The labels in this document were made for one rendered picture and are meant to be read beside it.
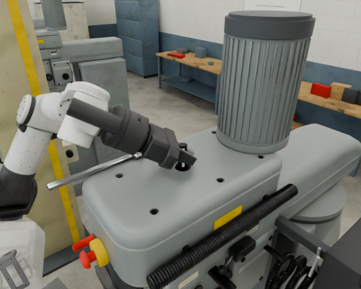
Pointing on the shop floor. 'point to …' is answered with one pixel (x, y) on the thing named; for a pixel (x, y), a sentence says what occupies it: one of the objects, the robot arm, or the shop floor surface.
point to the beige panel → (71, 207)
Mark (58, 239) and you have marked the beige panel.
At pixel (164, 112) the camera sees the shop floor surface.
